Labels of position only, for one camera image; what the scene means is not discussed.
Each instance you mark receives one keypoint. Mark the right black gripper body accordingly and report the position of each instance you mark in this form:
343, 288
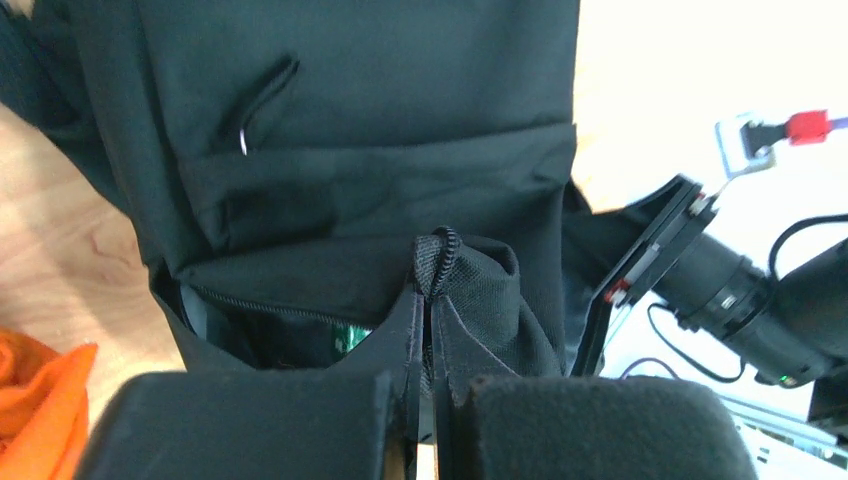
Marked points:
792, 329

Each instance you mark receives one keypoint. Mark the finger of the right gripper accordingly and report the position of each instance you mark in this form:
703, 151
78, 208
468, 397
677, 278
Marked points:
593, 338
594, 243

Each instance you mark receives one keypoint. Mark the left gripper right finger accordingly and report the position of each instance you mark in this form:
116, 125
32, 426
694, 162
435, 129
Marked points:
492, 424

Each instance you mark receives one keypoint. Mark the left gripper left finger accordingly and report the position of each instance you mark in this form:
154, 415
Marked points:
355, 420

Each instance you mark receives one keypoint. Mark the green Treehouse book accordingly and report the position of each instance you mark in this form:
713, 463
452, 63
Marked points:
345, 338

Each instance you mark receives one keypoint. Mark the black backpack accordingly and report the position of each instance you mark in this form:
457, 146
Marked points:
289, 166

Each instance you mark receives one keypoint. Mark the orange cloth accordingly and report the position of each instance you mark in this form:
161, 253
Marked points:
44, 407

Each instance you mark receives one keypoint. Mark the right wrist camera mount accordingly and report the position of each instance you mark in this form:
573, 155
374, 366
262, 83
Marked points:
746, 143

